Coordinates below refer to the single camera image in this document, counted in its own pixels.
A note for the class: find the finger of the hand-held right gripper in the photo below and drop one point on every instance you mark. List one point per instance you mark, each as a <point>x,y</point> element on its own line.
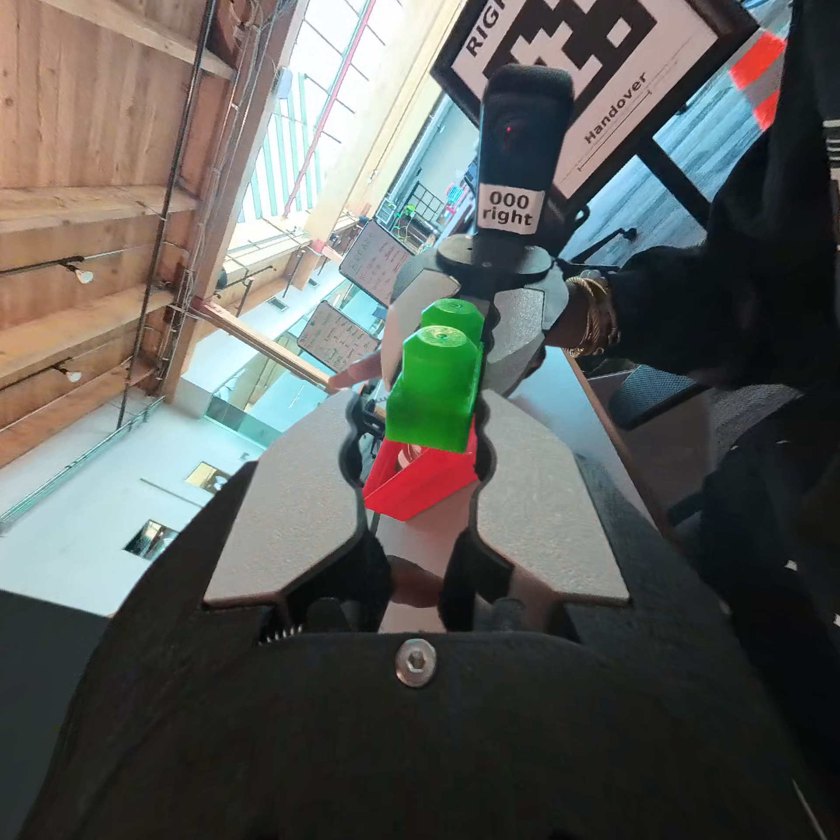
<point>410,308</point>
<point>518,334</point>

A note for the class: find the ceiling spot lamp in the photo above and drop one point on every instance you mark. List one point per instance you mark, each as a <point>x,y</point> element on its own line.
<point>72,375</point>
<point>84,275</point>

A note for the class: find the black printed sweatshirt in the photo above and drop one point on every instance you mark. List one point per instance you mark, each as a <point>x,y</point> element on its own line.
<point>787,394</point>

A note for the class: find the red plastic bin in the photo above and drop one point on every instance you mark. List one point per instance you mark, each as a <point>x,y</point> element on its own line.
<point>420,485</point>

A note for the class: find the large green building block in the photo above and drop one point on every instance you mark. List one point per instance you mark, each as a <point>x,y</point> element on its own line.
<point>426,394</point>

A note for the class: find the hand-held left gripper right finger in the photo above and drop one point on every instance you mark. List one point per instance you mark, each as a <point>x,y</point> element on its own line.
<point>551,525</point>

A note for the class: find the orange traffic cone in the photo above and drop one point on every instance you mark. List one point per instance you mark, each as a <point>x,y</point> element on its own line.
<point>761,72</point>

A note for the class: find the grey office chair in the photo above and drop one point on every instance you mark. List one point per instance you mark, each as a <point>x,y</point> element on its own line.
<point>656,394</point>

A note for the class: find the wall logo window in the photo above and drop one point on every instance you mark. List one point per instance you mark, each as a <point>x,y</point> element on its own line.
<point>151,539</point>
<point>207,476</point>

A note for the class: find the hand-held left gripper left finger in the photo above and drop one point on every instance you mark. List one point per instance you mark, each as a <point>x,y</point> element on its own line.
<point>289,518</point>

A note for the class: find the framed tag sign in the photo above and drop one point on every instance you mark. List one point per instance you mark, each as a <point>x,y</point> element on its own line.
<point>656,65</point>

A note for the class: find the person's left hand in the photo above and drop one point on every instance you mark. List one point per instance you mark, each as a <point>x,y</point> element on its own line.
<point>413,584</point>

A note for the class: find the whiteboard on black stand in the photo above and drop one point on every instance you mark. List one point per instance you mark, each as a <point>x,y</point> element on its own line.
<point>338,338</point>
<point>374,259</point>

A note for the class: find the wooden support post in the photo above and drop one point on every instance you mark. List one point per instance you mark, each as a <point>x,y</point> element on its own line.
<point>262,341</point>

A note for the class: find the person's right hand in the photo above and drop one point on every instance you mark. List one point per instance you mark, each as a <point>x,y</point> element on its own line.
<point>358,374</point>

